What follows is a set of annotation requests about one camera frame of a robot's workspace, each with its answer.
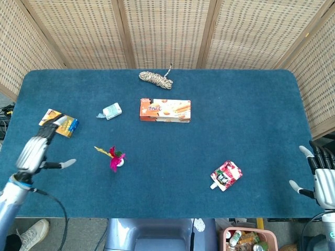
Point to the green drink can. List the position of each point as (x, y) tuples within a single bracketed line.
[(261, 246)]

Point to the red fruit drink pouch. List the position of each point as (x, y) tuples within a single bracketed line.
[(226, 175)]

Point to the white sneaker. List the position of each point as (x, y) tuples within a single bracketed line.
[(32, 234)]

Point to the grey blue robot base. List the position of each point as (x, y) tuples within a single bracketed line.
[(146, 235)]

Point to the woven rattan screen panel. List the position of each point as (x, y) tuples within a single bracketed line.
[(167, 31), (256, 34), (21, 52), (83, 34), (319, 78)]

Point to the blue carpet table cover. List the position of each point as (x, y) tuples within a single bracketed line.
[(170, 183)]

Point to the white perforated cap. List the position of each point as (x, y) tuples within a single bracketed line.
[(199, 225)]

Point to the blue and yellow box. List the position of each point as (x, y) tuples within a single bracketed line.
[(69, 126)]

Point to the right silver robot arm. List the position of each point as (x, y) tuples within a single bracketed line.
[(329, 230)]

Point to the orange egg roll box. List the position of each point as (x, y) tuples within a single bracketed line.
[(165, 109)]

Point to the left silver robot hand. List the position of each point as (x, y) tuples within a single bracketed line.
[(32, 154)]

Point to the pink plastic basket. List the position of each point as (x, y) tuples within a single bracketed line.
[(269, 235)]

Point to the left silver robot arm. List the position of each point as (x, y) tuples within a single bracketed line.
[(10, 201)]

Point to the pink feather shuttlecock toy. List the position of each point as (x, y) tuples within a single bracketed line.
[(115, 162)]

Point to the orange snack packet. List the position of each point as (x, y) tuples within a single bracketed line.
[(250, 237)]

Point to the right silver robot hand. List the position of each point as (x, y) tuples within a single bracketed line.
[(324, 183)]

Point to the pale green tissue pack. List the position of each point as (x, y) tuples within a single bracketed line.
[(112, 111)]

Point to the white green bottle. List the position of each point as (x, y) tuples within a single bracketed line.
[(235, 238)]

